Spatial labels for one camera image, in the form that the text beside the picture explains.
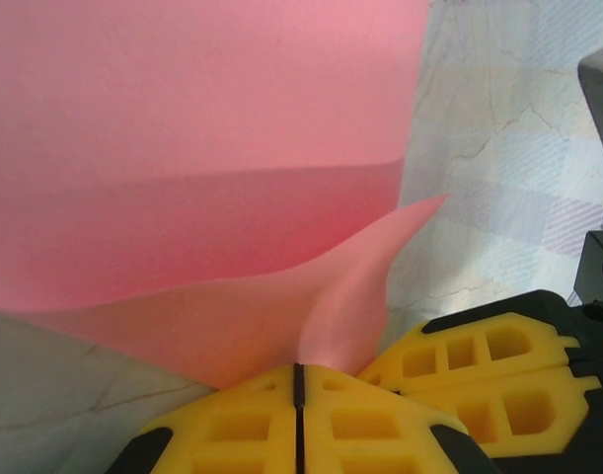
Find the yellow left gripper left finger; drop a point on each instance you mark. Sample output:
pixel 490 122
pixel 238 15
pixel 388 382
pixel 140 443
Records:
pixel 232 444

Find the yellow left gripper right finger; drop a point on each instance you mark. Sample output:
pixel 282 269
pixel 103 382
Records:
pixel 360 444

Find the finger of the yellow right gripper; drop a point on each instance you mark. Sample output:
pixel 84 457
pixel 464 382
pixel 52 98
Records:
pixel 538 363
pixel 572 395

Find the pink cloth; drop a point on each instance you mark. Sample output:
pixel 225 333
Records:
pixel 182 148

